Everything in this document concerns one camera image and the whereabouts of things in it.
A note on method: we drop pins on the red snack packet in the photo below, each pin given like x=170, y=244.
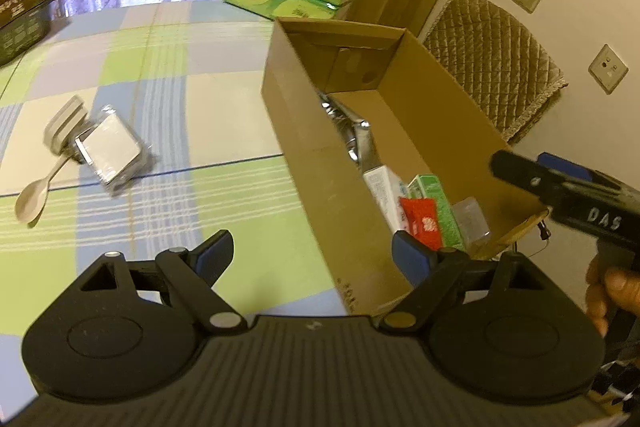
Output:
x=421, y=214

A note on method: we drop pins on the checked tablecloth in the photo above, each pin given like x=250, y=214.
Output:
x=186, y=77

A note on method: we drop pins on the silver foil pouch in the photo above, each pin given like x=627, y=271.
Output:
x=355, y=132

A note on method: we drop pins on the white charger plug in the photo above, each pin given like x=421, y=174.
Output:
x=62, y=125

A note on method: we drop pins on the clear box blue label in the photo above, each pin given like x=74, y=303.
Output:
x=472, y=224

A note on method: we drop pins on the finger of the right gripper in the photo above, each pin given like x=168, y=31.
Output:
x=525, y=174

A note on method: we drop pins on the person right hand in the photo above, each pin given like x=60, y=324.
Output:
x=610, y=288

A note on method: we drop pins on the white adapter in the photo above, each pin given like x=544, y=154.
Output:
x=112, y=150

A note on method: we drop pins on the quilted brown chair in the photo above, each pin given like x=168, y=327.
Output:
x=498, y=62

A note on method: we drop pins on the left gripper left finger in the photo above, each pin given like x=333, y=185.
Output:
x=212, y=257

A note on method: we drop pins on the open cardboard box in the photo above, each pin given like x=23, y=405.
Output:
x=421, y=120

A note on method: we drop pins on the green white medicine box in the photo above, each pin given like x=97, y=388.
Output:
x=429, y=186

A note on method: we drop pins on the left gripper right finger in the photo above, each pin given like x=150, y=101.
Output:
x=414, y=260

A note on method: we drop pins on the beige plastic spoon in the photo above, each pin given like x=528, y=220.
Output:
x=32, y=199

